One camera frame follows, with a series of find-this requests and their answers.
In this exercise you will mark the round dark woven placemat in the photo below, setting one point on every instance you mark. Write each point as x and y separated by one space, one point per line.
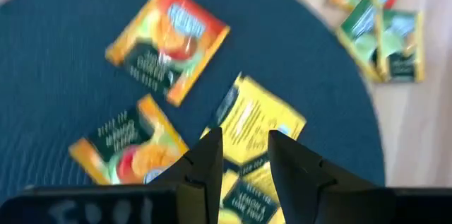
53 75

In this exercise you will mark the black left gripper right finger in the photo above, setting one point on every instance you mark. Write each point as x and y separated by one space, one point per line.
300 181

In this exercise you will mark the green yellow tea packet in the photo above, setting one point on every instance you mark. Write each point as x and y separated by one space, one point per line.
402 47
360 36
250 199

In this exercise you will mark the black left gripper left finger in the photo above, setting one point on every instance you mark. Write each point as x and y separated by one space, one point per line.
201 181

